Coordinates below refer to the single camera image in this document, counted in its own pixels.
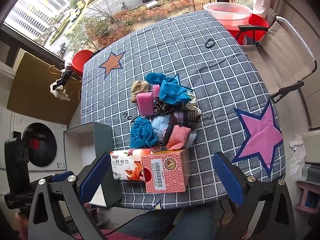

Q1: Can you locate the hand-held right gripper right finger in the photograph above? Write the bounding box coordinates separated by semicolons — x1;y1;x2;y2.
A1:
212;152;296;240

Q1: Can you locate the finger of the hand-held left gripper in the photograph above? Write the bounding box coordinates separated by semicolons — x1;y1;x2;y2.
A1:
49;171;75;183

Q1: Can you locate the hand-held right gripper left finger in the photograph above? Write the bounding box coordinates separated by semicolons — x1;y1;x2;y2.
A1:
27;152;112;240

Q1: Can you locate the grey storage box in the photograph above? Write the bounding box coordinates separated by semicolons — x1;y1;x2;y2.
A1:
63;121;123;210

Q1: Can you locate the blue mesh cloth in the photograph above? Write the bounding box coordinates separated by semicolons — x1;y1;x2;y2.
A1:
130;117;159;148
160;79;192;105
145;72;179;85

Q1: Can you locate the pink sock with navy cuff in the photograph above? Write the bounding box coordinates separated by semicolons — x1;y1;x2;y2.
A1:
164;125;192;152

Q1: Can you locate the light blue fluffy duster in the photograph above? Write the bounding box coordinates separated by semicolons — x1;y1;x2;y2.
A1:
152;116;197;146

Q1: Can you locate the cream polka dot cloth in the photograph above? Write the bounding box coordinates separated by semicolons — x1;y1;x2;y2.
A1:
185;92;202;117

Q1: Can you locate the large pink sponge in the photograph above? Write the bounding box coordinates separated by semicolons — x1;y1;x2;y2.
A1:
136;92;156;116

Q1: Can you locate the leopard print scrunchie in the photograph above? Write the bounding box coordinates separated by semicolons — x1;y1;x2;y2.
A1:
153;97;173;114

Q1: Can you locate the beige sock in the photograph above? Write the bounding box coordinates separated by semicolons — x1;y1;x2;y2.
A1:
131;80;150;103

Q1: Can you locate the person's left forearm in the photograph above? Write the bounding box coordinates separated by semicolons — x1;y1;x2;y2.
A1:
14;211;30;234

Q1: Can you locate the floral tissue pack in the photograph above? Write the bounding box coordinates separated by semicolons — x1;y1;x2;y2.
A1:
110;148;160;182

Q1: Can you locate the white washing machine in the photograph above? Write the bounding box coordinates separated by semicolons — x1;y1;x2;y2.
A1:
10;112;68;172

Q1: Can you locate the pink patterned cardboard box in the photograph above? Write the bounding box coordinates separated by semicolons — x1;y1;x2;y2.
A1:
141;149;190;193

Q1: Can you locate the person's pink sweater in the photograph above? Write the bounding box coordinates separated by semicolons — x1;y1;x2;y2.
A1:
74;226;140;240

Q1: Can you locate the white crumpled cloth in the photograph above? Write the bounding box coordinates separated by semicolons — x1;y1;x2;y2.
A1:
289;139;307;160

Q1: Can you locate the pink wooden stool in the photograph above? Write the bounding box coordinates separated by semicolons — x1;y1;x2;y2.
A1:
295;180;320;214

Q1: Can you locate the brown board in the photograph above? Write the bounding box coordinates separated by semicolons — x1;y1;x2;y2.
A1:
7;51;82;125

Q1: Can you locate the black cloth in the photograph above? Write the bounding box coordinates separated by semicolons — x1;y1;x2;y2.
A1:
56;70;74;85

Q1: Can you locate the red plastic stool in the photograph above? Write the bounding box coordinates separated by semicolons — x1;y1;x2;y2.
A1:
71;50;94;75

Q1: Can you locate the beige folding chair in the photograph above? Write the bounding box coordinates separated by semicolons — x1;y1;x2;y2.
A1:
237;15;317;103

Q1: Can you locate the grey checked blanket with stars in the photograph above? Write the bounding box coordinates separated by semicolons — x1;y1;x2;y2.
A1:
80;10;286;209

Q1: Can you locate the red plastic basin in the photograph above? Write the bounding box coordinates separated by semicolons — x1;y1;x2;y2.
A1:
235;14;270;46

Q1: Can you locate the pink translucent basin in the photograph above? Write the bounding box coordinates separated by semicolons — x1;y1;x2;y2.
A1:
203;2;253;30

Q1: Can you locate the gold wire rack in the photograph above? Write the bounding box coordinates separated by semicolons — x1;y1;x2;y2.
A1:
47;65;80;100

